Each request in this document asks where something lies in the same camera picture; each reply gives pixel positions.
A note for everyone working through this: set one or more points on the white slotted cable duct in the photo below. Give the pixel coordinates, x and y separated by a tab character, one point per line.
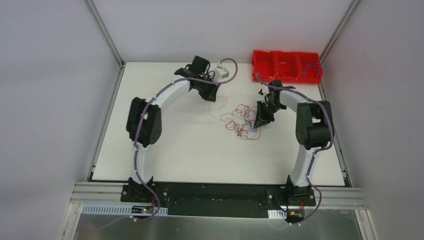
118	210

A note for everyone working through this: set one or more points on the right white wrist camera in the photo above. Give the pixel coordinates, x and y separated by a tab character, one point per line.
262	92

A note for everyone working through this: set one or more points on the red three-compartment plastic bin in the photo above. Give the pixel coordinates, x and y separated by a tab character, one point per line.
292	67

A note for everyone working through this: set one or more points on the aluminium front rail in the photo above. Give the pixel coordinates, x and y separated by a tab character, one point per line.
349	198

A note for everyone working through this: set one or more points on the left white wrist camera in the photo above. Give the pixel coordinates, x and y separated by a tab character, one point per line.
220	73

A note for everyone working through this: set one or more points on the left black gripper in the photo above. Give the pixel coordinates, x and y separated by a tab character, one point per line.
208	91

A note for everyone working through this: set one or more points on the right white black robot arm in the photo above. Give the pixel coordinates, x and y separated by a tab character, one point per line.
314	133

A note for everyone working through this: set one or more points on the aluminium frame post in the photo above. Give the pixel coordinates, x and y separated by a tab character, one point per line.
102	28
353	5

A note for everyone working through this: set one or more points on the right aluminium frame post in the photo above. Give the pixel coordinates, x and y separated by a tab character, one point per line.
353	5

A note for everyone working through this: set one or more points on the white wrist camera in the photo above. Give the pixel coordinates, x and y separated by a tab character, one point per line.
262	92
220	73

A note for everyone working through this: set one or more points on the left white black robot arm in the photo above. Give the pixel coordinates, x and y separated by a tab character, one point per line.
144	122

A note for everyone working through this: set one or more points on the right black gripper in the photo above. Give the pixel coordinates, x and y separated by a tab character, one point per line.
265	110

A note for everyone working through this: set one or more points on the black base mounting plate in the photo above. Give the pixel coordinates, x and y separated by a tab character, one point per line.
216	199

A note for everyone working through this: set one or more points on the left aluminium frame post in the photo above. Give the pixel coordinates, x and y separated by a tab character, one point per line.
102	28

